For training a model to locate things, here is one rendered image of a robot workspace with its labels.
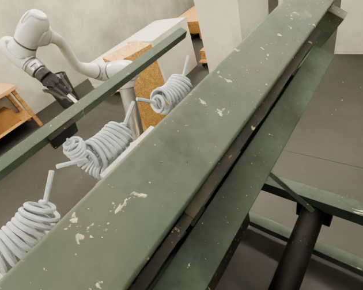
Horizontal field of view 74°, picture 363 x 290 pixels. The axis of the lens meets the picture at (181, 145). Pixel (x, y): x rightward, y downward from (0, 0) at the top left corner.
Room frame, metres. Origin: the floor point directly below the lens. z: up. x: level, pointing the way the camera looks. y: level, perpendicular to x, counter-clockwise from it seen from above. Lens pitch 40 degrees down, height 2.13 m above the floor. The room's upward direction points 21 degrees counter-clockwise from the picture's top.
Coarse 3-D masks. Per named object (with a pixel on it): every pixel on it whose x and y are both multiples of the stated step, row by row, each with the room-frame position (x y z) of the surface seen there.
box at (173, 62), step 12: (156, 24) 5.10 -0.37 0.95; (168, 24) 4.79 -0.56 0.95; (180, 24) 4.72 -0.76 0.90; (144, 36) 4.60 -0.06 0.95; (156, 36) 4.34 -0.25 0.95; (180, 48) 4.60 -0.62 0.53; (192, 48) 4.83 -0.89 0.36; (168, 60) 4.33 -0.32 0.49; (180, 60) 4.54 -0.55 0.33; (192, 60) 4.77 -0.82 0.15; (168, 72) 4.27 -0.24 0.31; (180, 72) 4.47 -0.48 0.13
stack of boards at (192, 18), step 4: (192, 8) 7.54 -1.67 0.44; (188, 12) 7.28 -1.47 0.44; (192, 12) 7.13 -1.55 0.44; (180, 16) 7.18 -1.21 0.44; (184, 16) 7.03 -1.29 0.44; (188, 16) 6.89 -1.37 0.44; (192, 16) 6.75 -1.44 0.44; (196, 16) 6.61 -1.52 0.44; (188, 20) 6.53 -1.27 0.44; (192, 20) 6.40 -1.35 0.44; (196, 20) 6.28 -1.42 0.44; (188, 24) 6.42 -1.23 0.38; (192, 24) 6.32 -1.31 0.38; (196, 24) 6.25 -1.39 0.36; (188, 28) 6.44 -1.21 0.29; (192, 28) 6.35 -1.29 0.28; (196, 28) 6.28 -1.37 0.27; (192, 32) 6.37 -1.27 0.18; (196, 32) 6.28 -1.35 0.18; (200, 32) 6.20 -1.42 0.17; (192, 36) 6.61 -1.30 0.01; (200, 36) 6.23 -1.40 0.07
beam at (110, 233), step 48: (288, 0) 0.59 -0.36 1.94; (240, 48) 0.43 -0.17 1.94; (288, 48) 0.43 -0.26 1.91; (192, 96) 0.33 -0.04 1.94; (240, 96) 0.33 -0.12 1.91; (144, 144) 0.25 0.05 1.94; (192, 144) 0.25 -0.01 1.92; (96, 192) 0.20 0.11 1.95; (144, 192) 0.19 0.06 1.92; (192, 192) 0.19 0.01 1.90; (48, 240) 0.16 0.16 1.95; (96, 240) 0.15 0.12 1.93; (144, 240) 0.15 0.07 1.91; (0, 288) 0.13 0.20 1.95; (48, 288) 0.12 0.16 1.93; (96, 288) 0.11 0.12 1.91
